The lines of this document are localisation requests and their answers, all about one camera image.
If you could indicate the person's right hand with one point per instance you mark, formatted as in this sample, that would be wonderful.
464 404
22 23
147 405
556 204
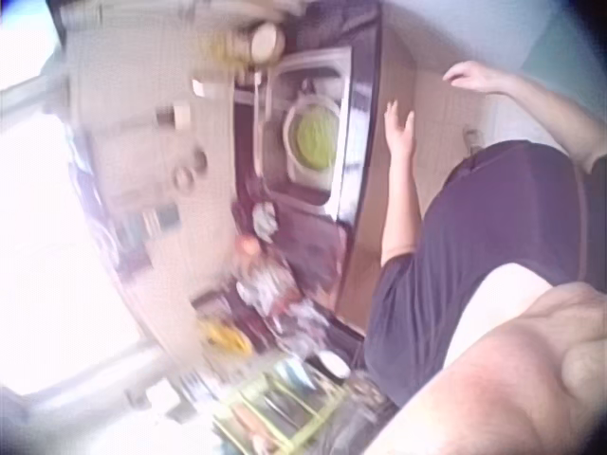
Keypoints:
476 77

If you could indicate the person's left hand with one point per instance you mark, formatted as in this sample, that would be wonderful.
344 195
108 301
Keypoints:
399 137

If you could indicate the person's right fingers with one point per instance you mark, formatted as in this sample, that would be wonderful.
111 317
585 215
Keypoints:
454 74

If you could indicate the wooden kitchen counter cabinet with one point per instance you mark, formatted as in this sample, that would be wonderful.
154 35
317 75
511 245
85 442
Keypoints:
379 189

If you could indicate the white bowl with green contents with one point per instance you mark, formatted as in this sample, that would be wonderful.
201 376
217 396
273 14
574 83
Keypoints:
313 137

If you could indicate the steel kitchen sink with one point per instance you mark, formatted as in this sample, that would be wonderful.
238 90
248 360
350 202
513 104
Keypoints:
308 137

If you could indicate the round cream jar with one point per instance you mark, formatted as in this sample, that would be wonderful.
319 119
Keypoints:
266 41

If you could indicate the white sink faucet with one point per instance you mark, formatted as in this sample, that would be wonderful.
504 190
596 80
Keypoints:
259 123

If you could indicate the yellow container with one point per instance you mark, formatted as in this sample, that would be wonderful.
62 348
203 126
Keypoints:
222 47

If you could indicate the orange round fruit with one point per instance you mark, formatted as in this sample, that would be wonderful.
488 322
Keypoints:
248 246

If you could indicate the heap of packets and utensils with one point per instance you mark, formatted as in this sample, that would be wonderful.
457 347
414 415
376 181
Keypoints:
275 284

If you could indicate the white small bowl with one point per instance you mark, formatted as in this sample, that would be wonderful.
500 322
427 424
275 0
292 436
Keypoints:
333 365

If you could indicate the yellow kitchen item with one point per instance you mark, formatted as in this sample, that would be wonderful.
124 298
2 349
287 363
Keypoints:
224 337

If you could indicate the green dish rack with dishes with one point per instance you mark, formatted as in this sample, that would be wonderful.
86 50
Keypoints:
284 407

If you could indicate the bright window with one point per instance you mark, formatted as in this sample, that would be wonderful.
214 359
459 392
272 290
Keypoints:
42 237

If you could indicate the round wall knob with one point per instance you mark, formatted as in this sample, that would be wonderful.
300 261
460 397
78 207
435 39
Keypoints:
199 159
184 177

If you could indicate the white wall socket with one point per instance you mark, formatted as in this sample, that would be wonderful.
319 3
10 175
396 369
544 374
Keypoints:
177 116

